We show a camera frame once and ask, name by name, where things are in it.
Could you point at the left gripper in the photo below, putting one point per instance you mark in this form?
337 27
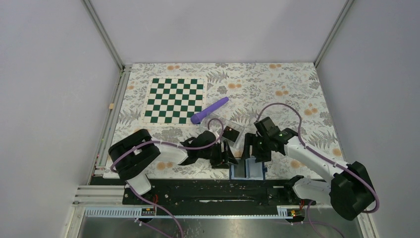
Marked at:
224 159

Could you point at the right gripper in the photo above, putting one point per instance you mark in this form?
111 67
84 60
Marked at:
251 139

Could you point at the blue leather card holder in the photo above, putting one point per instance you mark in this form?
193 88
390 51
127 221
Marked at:
255 171

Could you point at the clear plastic card box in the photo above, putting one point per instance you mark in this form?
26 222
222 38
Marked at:
217 124

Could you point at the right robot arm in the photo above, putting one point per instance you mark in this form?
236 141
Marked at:
347 188

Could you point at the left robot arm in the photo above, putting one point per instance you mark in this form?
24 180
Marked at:
132 155

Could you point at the purple cylindrical tube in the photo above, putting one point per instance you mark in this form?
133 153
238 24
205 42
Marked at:
198 117

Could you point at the green white chessboard mat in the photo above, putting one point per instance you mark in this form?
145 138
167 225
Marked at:
172 101

